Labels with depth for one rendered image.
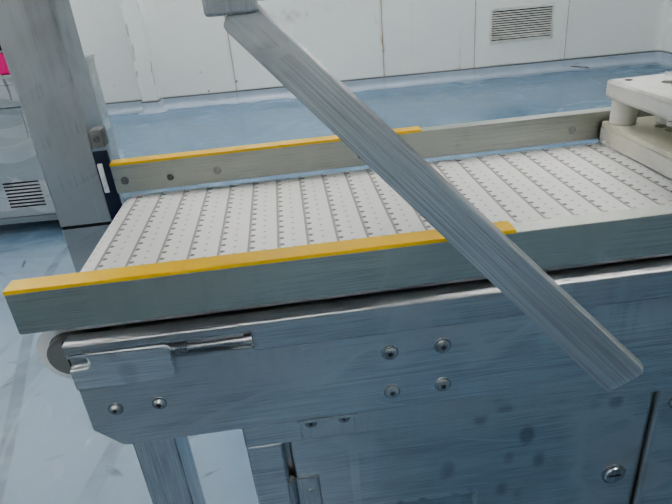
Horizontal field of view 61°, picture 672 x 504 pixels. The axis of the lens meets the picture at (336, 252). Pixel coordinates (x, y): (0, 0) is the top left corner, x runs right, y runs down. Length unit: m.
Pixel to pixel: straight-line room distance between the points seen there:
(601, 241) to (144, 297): 0.31
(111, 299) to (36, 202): 2.74
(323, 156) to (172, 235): 0.20
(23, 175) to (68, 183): 2.41
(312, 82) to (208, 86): 5.31
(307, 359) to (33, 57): 0.42
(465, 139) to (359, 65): 4.91
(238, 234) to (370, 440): 0.23
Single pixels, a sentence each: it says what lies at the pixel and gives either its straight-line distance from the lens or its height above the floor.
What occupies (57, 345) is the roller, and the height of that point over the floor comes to 0.85.
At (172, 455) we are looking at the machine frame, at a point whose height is 0.47.
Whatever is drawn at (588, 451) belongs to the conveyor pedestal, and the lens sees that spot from 0.65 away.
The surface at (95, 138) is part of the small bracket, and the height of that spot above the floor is 0.93.
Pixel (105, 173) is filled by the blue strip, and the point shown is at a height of 0.89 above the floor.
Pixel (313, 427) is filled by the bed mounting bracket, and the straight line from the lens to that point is 0.52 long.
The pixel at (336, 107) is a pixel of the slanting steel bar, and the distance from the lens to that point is 0.33.
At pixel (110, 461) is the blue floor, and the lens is 1.64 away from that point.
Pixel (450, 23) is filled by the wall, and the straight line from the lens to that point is 5.65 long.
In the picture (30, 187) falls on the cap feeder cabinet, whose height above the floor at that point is 0.24.
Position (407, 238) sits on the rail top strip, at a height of 0.90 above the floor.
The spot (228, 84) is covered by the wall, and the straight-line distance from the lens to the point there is 5.61.
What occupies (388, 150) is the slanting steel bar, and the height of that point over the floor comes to 0.98.
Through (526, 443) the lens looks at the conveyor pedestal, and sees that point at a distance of 0.61.
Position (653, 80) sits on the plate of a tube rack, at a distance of 0.70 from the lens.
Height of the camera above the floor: 1.07
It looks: 27 degrees down
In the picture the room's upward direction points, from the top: 5 degrees counter-clockwise
